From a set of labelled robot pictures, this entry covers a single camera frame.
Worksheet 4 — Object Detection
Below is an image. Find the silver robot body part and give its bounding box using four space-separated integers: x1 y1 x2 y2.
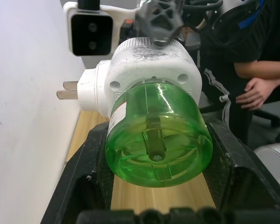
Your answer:
252 142 280 189

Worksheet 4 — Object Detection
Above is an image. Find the green liquid bottle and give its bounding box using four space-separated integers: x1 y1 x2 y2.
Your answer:
105 83 213 189

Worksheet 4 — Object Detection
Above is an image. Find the person in black clothes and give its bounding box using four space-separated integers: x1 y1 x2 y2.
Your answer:
196 0 280 145

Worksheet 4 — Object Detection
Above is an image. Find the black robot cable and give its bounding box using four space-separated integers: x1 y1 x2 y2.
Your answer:
183 0 226 47

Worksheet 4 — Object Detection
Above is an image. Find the person's bare hand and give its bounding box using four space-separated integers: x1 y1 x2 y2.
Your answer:
235 77 280 110

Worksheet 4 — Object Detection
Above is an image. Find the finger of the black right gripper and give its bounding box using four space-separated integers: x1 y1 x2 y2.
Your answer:
134 0 185 46

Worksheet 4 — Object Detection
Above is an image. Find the white mosquito repellent heater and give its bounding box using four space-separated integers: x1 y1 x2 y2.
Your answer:
56 37 203 122

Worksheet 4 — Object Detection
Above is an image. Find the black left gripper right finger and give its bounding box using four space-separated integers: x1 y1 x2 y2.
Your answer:
202 119 280 210

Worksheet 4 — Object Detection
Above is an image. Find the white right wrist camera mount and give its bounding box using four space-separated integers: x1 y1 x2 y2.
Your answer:
62 1 140 70

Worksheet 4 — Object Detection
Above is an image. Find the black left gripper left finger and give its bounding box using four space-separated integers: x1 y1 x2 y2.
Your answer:
41 121 115 224

